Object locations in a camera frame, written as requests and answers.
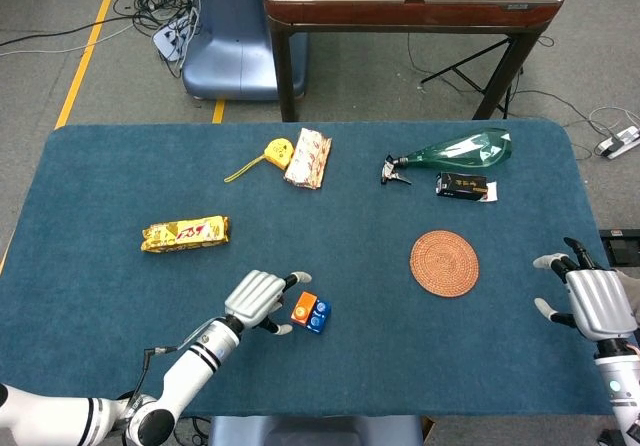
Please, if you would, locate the yellow snack package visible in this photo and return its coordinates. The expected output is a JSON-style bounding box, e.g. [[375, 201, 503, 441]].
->
[[140, 215, 232, 254]]

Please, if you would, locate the blue felt table cover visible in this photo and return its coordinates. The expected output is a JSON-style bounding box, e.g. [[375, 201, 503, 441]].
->
[[0, 118, 640, 417]]

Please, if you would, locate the round woven coaster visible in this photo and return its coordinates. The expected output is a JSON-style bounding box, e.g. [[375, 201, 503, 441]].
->
[[409, 229, 481, 298]]

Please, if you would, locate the white power strip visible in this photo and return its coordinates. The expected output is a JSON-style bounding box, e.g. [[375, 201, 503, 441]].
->
[[593, 125, 640, 160], [152, 13, 199, 63]]

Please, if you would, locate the black cable tangle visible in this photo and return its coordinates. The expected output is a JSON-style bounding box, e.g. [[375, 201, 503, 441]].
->
[[112, 0, 209, 80]]

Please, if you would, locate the black small box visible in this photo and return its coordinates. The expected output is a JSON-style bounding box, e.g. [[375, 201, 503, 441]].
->
[[435, 171, 499, 204]]

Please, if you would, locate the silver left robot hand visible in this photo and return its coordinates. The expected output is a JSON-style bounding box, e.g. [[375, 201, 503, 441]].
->
[[223, 269, 313, 336]]

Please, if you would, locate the brown mahjong table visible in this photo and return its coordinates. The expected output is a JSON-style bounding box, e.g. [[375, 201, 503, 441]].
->
[[263, 0, 566, 123]]

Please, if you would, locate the white red patterned packet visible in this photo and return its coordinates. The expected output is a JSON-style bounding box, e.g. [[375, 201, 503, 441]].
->
[[283, 127, 333, 191]]

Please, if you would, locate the green spray bottle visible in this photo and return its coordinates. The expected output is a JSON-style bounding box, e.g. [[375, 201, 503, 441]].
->
[[379, 127, 514, 187]]

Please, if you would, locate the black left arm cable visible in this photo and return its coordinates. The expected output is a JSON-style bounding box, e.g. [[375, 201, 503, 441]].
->
[[132, 345, 180, 407]]

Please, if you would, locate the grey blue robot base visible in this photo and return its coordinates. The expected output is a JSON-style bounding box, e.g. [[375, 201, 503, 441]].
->
[[207, 414, 425, 446]]

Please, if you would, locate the orange toy brick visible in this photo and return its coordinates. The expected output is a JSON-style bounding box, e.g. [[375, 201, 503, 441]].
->
[[290, 291, 319, 327]]

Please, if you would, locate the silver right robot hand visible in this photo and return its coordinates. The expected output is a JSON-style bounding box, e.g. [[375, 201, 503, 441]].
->
[[532, 237, 640, 342]]

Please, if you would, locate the yellow tape measure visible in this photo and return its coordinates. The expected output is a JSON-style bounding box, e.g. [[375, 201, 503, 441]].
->
[[223, 137, 294, 184]]

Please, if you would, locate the blue toy brick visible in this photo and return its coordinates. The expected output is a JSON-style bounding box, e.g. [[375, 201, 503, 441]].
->
[[304, 299, 333, 335]]

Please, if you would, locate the beige fabric bundle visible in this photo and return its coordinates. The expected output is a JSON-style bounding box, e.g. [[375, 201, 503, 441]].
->
[[617, 268, 640, 317]]

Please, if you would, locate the black flat case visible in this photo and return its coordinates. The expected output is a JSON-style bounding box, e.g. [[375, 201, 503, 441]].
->
[[598, 228, 640, 270]]

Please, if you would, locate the blue grey machine base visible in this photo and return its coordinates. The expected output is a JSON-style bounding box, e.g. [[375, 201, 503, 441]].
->
[[181, 0, 309, 102]]

